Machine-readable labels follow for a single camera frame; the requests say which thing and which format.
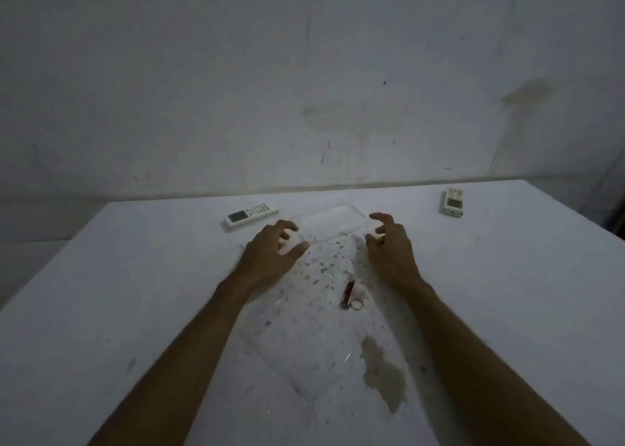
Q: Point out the person's right thumb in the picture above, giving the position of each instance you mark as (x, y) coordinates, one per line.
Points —
(373, 242)

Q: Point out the long white remote control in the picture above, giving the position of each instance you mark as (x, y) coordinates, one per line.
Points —
(250, 215)

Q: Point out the person's left forearm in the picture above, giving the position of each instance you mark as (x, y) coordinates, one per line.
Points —
(180, 358)

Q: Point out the small clear plastic tray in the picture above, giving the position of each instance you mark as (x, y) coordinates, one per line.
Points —
(332, 221)

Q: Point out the person's right forearm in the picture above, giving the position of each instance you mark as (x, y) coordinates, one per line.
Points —
(483, 367)

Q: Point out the person's right hand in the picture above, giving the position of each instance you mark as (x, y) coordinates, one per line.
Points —
(393, 257)

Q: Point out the large clear plastic tray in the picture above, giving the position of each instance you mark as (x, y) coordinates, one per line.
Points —
(317, 323)

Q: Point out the short white remote control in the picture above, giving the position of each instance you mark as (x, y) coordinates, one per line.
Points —
(452, 202)

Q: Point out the person's left hand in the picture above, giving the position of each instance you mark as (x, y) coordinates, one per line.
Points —
(263, 260)

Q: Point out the person's left thumb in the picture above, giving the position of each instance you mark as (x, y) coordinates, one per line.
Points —
(297, 253)

